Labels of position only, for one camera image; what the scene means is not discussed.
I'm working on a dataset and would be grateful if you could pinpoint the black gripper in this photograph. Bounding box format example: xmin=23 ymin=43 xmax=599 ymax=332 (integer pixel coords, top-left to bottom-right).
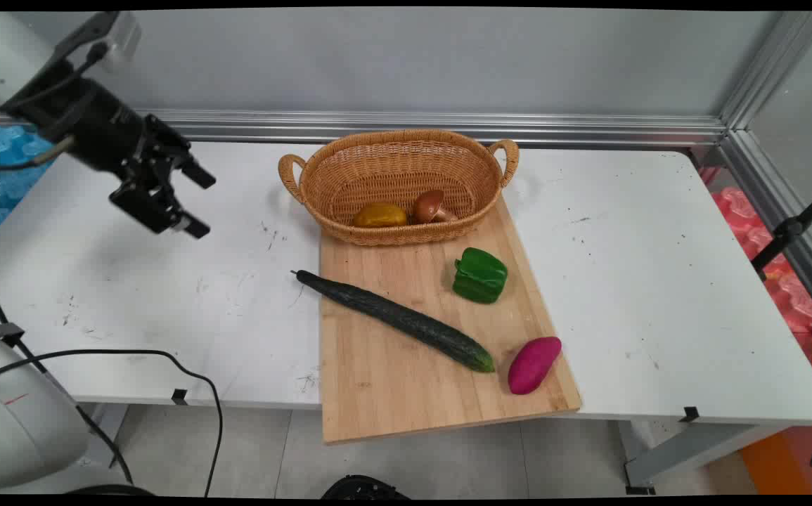
xmin=4 ymin=62 xmax=217 ymax=240

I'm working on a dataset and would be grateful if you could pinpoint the yellow toy potato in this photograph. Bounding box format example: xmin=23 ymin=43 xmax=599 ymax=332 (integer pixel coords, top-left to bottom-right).
xmin=353 ymin=203 xmax=408 ymax=228

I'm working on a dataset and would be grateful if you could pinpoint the blue foam floor mat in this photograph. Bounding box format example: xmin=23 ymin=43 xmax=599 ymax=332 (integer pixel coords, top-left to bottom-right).
xmin=0 ymin=124 xmax=56 ymax=248

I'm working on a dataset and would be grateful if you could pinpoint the woven wicker basket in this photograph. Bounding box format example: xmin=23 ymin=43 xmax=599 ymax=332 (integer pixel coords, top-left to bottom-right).
xmin=278 ymin=129 xmax=520 ymax=247

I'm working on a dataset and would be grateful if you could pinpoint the brown toy mushroom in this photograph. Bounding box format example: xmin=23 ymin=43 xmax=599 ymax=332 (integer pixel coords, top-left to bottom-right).
xmin=413 ymin=189 xmax=460 ymax=226

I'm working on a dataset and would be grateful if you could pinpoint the dark green toy cucumber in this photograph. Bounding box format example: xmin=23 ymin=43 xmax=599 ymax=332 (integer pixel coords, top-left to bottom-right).
xmin=290 ymin=269 xmax=496 ymax=373

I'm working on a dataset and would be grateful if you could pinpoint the wooden cutting board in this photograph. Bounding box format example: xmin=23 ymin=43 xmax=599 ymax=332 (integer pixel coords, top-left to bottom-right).
xmin=318 ymin=194 xmax=583 ymax=446

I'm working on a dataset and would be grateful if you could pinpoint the green toy bell pepper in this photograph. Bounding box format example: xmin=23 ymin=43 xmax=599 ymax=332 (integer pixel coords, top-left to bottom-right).
xmin=452 ymin=247 xmax=509 ymax=305

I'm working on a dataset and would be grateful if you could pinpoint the black round floor object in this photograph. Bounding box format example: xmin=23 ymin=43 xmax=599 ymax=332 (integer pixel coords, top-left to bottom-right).
xmin=320 ymin=474 xmax=412 ymax=500

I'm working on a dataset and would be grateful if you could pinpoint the purple toy sweet potato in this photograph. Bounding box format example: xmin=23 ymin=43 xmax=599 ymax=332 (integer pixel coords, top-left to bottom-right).
xmin=508 ymin=336 xmax=562 ymax=396

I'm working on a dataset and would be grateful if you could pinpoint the grey table leg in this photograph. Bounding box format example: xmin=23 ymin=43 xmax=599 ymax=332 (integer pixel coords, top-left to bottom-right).
xmin=622 ymin=419 xmax=794 ymax=495

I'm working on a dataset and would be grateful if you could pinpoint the black tripod stand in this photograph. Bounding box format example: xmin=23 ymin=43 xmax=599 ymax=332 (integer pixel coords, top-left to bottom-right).
xmin=750 ymin=181 xmax=812 ymax=283

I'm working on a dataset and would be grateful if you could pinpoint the red foam floor mat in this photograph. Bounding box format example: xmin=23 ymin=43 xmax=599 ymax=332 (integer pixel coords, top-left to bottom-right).
xmin=700 ymin=165 xmax=812 ymax=415

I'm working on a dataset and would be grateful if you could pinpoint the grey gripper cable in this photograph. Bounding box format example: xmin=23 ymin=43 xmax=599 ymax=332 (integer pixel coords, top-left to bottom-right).
xmin=0 ymin=136 xmax=76 ymax=171

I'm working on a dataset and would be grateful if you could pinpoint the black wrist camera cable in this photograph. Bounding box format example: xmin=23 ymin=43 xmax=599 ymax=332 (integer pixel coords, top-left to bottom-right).
xmin=0 ymin=42 xmax=108 ymax=115

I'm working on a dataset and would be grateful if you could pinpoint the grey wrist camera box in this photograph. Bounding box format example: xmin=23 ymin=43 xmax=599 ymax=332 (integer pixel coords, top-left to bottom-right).
xmin=51 ymin=12 xmax=143 ymax=73

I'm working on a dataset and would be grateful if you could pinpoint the thin black looping cable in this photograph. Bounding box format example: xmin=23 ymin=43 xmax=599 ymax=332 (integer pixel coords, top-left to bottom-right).
xmin=0 ymin=349 xmax=225 ymax=498

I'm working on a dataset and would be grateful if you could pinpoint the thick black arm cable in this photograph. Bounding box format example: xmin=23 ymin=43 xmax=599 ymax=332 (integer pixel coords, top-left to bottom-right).
xmin=0 ymin=266 xmax=135 ymax=487

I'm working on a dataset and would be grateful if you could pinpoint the horizontal aluminium frame rail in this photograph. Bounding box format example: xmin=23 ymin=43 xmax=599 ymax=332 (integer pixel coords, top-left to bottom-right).
xmin=131 ymin=108 xmax=730 ymax=149

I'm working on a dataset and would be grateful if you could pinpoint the side aluminium frame rail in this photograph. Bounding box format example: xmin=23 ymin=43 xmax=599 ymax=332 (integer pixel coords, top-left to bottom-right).
xmin=718 ymin=129 xmax=812 ymax=330

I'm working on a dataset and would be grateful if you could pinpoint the upright aluminium frame post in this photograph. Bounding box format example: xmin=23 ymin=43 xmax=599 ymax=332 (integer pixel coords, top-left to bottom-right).
xmin=718 ymin=11 xmax=812 ymax=131

